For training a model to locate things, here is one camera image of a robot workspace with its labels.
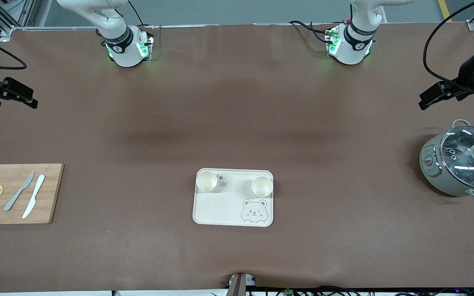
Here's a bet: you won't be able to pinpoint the white IKEA cup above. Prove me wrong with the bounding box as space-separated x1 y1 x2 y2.
251 176 273 197
196 171 218 193

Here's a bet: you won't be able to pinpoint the glass pot lid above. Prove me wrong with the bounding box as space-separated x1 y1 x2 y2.
440 125 474 190

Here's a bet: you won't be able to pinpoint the grey-green electric cooking pot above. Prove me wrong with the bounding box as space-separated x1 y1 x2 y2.
419 119 474 201

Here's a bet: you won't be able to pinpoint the grey plastic knife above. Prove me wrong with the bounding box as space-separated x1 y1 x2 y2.
4 170 35 212

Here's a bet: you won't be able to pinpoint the white plastic knife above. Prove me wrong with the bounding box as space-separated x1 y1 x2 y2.
22 175 46 219

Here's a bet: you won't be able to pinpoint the wooden cutting board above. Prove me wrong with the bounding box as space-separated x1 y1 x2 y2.
0 164 65 225

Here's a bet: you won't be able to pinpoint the brown table cover mat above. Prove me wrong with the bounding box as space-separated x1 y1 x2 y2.
0 24 474 293

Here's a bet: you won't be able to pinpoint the cream tray with bear print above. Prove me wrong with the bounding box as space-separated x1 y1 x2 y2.
192 168 274 227

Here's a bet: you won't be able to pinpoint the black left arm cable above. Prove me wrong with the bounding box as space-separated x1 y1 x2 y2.
423 0 474 89

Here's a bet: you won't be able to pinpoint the black base power cables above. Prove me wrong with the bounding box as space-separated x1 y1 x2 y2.
290 20 333 44

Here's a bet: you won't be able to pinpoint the grey camera mounting post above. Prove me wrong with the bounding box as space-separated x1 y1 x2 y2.
228 272 256 296

